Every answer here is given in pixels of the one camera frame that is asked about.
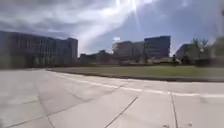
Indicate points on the trees beside grass field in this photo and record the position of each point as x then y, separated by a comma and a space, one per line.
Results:
200, 50

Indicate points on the wide grey multi-storey building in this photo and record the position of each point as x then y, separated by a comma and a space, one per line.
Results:
36, 50

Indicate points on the dark blocky office building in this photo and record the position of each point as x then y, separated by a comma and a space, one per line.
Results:
156, 46

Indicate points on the concrete kerb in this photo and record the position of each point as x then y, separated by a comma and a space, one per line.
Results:
143, 78

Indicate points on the grass field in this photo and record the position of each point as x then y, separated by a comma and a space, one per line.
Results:
150, 70

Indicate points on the grey concrete slab pavement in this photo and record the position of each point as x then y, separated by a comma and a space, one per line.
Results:
83, 106

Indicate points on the low dark building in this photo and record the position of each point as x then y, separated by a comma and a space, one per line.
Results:
95, 57

